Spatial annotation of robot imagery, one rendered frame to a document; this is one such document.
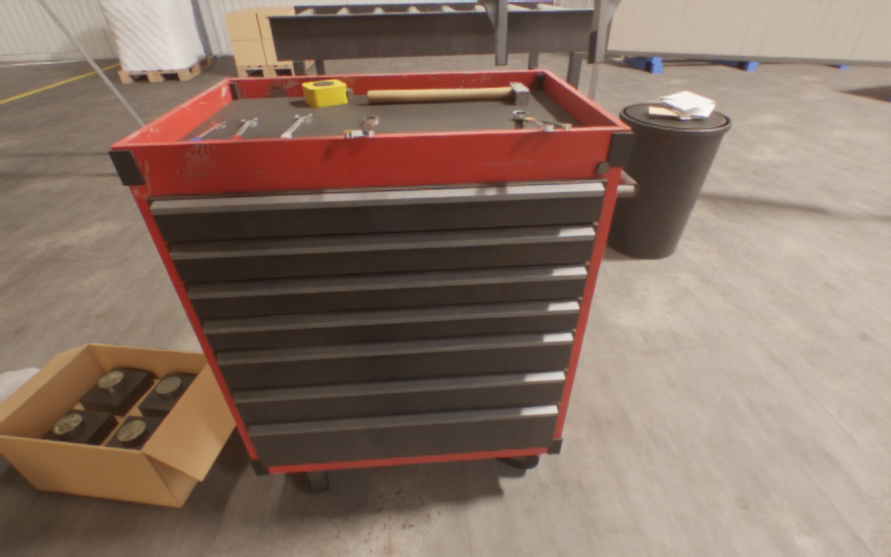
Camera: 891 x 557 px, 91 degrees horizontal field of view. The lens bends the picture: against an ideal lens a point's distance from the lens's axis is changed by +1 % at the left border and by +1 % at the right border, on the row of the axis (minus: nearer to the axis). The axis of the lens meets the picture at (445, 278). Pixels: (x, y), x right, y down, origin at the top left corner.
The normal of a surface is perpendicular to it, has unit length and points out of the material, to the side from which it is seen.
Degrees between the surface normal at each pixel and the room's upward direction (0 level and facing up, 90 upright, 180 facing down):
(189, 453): 42
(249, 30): 90
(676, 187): 94
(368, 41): 90
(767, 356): 0
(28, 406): 90
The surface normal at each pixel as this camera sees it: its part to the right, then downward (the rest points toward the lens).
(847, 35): -0.35, 0.54
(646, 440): -0.01, -0.82
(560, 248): 0.07, 0.57
